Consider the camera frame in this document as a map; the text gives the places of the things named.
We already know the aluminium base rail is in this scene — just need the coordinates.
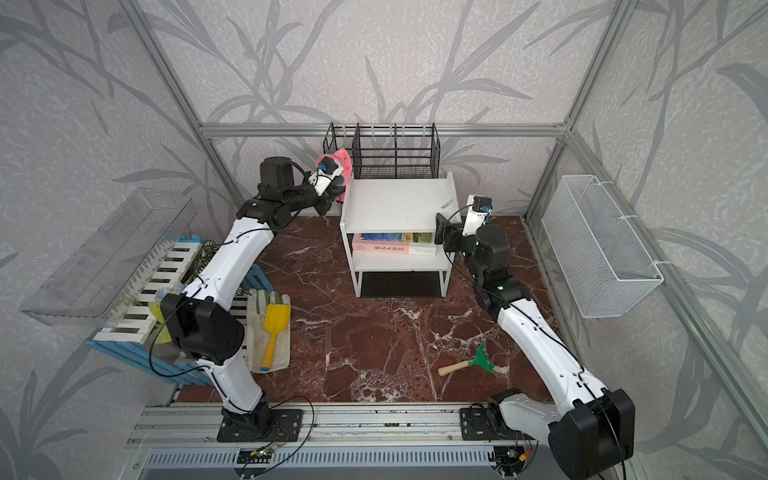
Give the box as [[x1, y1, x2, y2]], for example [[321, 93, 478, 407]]
[[122, 401, 632, 450]]

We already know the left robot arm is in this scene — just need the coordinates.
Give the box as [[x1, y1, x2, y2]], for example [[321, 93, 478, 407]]
[[160, 149, 353, 424]]

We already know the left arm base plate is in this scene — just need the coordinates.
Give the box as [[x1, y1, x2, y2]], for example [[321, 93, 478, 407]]
[[217, 409, 303, 443]]

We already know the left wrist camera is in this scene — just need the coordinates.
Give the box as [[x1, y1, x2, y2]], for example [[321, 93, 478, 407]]
[[308, 156, 344, 199]]

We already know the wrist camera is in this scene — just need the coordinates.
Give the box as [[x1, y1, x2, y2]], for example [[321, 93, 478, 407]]
[[462, 195, 493, 237], [308, 156, 344, 199]]

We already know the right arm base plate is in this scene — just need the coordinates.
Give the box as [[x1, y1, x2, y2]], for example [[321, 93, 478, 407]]
[[459, 403, 533, 441]]

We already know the blue white picket crate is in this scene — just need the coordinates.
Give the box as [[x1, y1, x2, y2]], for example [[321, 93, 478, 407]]
[[85, 235, 277, 388]]

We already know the white wire basket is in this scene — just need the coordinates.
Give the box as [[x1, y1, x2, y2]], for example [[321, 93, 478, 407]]
[[542, 175, 664, 319]]

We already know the white two-tier bookshelf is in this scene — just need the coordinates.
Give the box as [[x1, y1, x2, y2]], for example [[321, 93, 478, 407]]
[[339, 174, 459, 298]]

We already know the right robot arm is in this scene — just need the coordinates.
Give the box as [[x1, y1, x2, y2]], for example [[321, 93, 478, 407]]
[[434, 211, 636, 479]]

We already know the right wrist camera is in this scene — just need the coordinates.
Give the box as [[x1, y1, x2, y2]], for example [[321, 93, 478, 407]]
[[462, 195, 493, 237]]

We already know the clear plastic wall shelf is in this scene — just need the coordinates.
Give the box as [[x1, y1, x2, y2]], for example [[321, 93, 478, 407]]
[[20, 188, 197, 327]]

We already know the green artificial plant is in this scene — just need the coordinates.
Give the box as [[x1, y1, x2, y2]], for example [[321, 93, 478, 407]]
[[148, 288, 172, 344]]

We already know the green toy rake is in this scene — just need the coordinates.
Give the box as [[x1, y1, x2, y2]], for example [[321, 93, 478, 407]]
[[437, 343, 495, 377]]

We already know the yellow toy shovel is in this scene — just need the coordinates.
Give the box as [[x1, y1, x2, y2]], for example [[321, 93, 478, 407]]
[[260, 304, 291, 371]]

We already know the blue book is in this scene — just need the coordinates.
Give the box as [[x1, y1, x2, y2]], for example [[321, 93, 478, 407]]
[[358, 233, 409, 243]]

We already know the black wire basket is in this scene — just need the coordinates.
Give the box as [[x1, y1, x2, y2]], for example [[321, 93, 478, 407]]
[[322, 123, 441, 180]]

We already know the pink cloth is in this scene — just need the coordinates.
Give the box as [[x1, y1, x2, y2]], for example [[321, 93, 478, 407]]
[[331, 148, 353, 187]]

